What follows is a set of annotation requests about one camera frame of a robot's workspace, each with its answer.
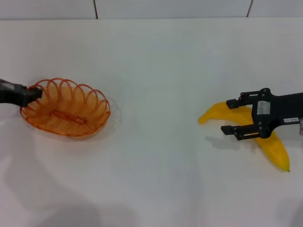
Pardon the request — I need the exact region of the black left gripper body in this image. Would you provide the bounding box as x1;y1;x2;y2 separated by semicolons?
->
0;79;28;107

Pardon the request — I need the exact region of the yellow banana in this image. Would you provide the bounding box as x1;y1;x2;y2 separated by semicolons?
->
198;101;291;173

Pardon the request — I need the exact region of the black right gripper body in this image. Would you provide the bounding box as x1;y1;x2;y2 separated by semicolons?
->
251;91;303;139

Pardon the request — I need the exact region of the orange wire basket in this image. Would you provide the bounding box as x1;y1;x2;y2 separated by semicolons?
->
19;77;112;138

